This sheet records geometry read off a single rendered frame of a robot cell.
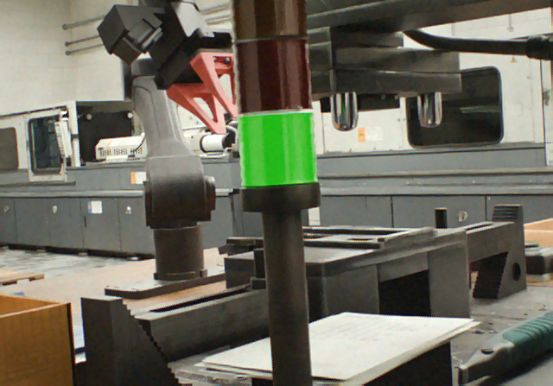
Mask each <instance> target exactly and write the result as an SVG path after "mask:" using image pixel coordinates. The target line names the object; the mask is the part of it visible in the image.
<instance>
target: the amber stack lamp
mask: <svg viewBox="0 0 553 386"><path fill-rule="evenodd" d="M229 1H230V7H229V10H230V13H231V18H230V22H231V25H232V27H231V34H232V44H237V43H240V42H246V41H259V40H270V39H304V40H307V39H308V33H307V32H308V24H307V16H308V15H307V11H306V6H307V3H306V0H229Z"/></svg>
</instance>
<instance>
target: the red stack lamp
mask: <svg viewBox="0 0 553 386"><path fill-rule="evenodd" d="M308 42H309V41H308V40H304V39H270V40H259V41H246V42H240V43H237V44H234V45H232V51H234V54H233V55H232V59H233V60H234V62H235V64H234V69H233V71H234V72H235V74H236V75H235V79H234V80H235V84H236V91H235V92H236V95H237V102H236V105H237V107H238V111H237V115H263V114H278V112H291V111H308V110H313V109H314V107H313V105H312V103H313V95H311V88H313V86H311V84H310V77H311V74H310V71H309V68H310V61H309V58H308V57H309V50H308Z"/></svg>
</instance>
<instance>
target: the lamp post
mask: <svg viewBox="0 0 553 386"><path fill-rule="evenodd" d="M239 191H240V205H241V211H242V212H261V216H262V230H263V244H264V271H266V285H267V299H268V313H269V326H270V353H271V367H272V380H273V386H313V384H312V370H311V355H310V341H309V326H308V299H307V284H306V270H305V256H304V242H303V227H302V210H308V209H314V208H318V207H321V184H320V182H317V181H313V182H304V183H295V184H282V185H268V186H243V187H241V188H240V189H239Z"/></svg>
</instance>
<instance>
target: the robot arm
mask: <svg viewBox="0 0 553 386"><path fill-rule="evenodd" d="M97 30H98V32H99V35H100V37H101V40H102V42H103V44H104V46H105V49H106V51H107V53H108V54H109V55H112V54H114V55H116V56H118V57H119V58H120V69H121V82H122V92H123V100H124V102H130V99H131V103H132V109H133V111H134V112H135V113H136V114H137V115H138V117H139V118H140V119H141V122H142V124H143V131H144V135H145V141H146V146H147V151H148V153H147V155H146V162H145V173H146V180H143V224H144V225H145V226H149V228H150V229H152V230H153V243H154V255H155V264H156V271H153V277H150V278H145V279H141V280H135V281H131V282H124V283H119V284H118V285H116V284H114V286H107V287H105V295H107V296H115V297H123V298H127V299H142V298H147V297H150V296H156V295H159V294H166V293H172V292H175V291H180V290H183V289H189V288H196V287H199V286H205V285H208V284H213V283H216V282H224V281H225V279H226V275H225V267H224V264H220V263H216V264H214V265H213V266H209V267H205V254H203V241H202V228H201V225H199V224H197V222H208V221H211V211H214V210H215V200H216V191H215V187H216V186H215V182H214V178H213V177H209V176H205V172H203V168H202V165H201V161H200V155H199V154H195V153H194V152H193V150H192V149H191V148H190V147H189V146H188V145H187V142H186V140H185V137H184V135H183V133H182V129H181V121H180V118H179V114H178V110H177V108H178V105H180V106H181V107H183V108H184V109H186V110H187V111H190V113H192V114H193V115H195V116H196V117H197V118H198V119H199V120H201V122H202V123H204V124H205V125H206V126H207V127H208V129H210V130H211V131H212V132H213V133H214V134H215V135H224V134H225V133H226V125H225V119H224V114H223V109H222V106H223V107H224V109H225V110H226V111H227V112H228V115H229V116H230V117H231V118H232V119H237V117H242V116H243V115H237V111H238V107H237V105H236V93H235V80H233V69H234V66H232V55H233V54H234V51H232V45H234V44H232V34H231V29H230V28H209V27H208V26H207V24H206V22H205V20H204V18H203V16H202V14H201V13H200V11H199V9H198V7H197V5H196V3H195V1H194V0H134V2H133V6H127V4H126V5H117V4H115V5H114V6H113V8H111V9H110V11H109V12H108V13H107V15H106V16H105V18H104V19H103V21H102V22H101V23H100V25H99V27H98V28H97ZM147 52H148V54H149V57H148V58H138V57H139V56H140V55H141V54H146V53H147ZM224 74H228V75H229V76H230V84H231V92H232V103H231V101H230V100H229V98H228V96H227V95H226V93H225V91H224V89H223V87H222V85H221V83H220V81H219V79H220V78H221V77H222V76H223V75H224ZM193 98H200V99H201V100H202V101H204V102H206V103H207V106H208V107H209V109H210V111H211V113H212V115H213V120H212V119H211V118H210V117H209V116H208V115H207V114H206V112H205V111H204V110H202V109H201V107H200V106H199V105H198V104H197V103H196V102H195V101H194V100H193Z"/></svg>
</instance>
